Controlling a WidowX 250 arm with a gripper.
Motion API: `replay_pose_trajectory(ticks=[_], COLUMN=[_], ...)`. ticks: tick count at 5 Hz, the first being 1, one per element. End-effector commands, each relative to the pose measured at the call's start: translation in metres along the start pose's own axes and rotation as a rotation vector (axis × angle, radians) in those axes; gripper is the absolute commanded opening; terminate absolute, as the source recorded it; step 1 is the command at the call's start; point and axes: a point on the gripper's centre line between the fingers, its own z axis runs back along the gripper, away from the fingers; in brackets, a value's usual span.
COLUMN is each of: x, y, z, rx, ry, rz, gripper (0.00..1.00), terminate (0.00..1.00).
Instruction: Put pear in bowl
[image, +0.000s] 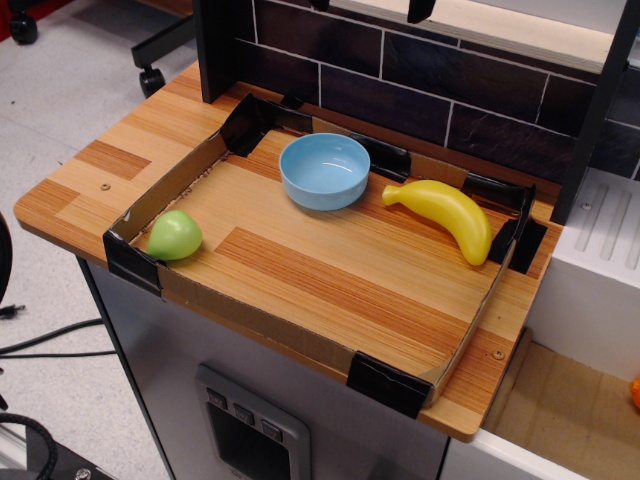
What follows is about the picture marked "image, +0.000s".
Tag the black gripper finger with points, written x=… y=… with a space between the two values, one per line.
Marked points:
x=420 y=10
x=320 y=5

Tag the green toy pear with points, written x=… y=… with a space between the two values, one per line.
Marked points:
x=175 y=235

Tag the light blue plastic bowl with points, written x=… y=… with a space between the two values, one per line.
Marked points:
x=324 y=171

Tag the black chair base with casters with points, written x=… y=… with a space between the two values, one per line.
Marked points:
x=146 y=53

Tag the yellow toy banana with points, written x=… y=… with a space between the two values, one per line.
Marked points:
x=451 y=209

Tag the white toy sink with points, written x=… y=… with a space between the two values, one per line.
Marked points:
x=587 y=307

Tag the cardboard fence with black tape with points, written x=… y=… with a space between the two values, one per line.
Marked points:
x=373 y=296

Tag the orange toy fruit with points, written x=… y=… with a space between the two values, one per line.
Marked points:
x=634 y=388

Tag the grey toy oven control panel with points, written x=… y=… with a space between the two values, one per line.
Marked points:
x=253 y=438

